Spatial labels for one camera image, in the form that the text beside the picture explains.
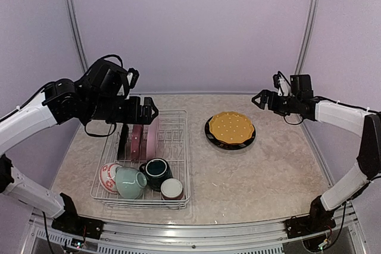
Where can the brown cup white base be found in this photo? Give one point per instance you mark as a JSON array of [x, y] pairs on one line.
[[172, 189]]

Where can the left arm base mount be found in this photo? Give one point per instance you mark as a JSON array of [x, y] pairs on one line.
[[79, 226]]

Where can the light pink plate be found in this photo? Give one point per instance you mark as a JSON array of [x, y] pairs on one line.
[[151, 139]]

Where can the left aluminium corner post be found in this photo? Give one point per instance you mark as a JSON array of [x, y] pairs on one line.
[[75, 31]]

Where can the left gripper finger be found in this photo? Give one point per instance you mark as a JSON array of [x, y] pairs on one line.
[[147, 119], [148, 106]]

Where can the white wire dish rack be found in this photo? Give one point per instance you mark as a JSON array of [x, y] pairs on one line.
[[172, 145]]

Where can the dark green mug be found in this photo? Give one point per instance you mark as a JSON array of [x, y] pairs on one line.
[[156, 171]]

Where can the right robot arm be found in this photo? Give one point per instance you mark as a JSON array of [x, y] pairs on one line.
[[295, 96]]

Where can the red patterned white bowl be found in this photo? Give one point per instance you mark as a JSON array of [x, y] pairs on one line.
[[107, 175]]

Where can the light green ceramic bowl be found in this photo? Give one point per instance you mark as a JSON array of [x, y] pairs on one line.
[[130, 183]]

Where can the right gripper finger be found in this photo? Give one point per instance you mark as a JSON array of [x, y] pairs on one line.
[[260, 102], [264, 95]]

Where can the right aluminium corner post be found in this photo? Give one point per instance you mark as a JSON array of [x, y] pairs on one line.
[[307, 35]]

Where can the small black plate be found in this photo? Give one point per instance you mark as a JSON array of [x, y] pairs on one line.
[[122, 142]]

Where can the dark pink dotted plate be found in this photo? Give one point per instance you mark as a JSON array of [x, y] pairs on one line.
[[136, 142]]

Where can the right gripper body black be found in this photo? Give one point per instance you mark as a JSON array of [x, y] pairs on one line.
[[284, 107]]

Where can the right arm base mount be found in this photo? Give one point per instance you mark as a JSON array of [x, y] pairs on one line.
[[303, 226]]

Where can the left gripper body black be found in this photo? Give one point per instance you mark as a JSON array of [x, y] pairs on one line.
[[131, 115]]

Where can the black striped rim plate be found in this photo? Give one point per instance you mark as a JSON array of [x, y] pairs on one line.
[[222, 145]]

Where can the yellow polka dot plate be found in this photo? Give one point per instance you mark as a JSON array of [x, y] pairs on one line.
[[231, 127]]

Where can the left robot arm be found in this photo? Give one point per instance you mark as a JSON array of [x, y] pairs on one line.
[[102, 93]]

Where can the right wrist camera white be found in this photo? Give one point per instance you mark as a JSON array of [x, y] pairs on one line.
[[282, 84]]

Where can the aluminium corner post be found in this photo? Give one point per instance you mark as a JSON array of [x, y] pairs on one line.
[[75, 31], [307, 35]]

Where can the aluminium front rail frame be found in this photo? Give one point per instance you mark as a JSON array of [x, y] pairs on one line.
[[343, 235]]

